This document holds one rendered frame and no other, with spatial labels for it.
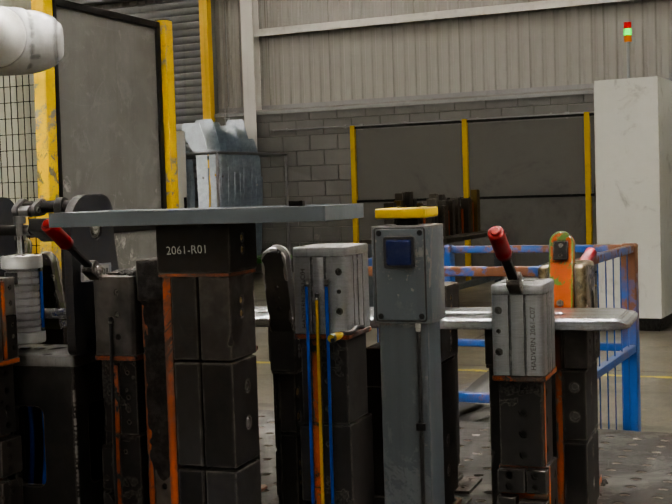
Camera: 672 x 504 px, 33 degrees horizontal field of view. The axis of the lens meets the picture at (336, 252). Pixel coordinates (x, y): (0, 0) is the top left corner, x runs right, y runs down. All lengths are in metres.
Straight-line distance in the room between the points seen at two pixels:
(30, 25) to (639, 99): 7.73
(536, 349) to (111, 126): 3.76
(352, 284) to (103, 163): 3.52
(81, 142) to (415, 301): 3.65
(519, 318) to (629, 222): 7.99
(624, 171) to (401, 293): 8.15
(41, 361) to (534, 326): 0.69
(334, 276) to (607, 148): 8.01
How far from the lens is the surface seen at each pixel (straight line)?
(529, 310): 1.44
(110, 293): 1.62
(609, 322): 1.55
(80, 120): 4.87
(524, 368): 1.46
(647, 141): 9.39
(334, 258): 1.50
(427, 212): 1.32
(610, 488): 1.90
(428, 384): 1.32
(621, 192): 9.43
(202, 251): 1.40
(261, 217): 1.33
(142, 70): 5.30
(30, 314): 1.71
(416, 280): 1.31
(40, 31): 2.01
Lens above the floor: 1.18
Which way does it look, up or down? 3 degrees down
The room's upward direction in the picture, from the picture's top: 2 degrees counter-clockwise
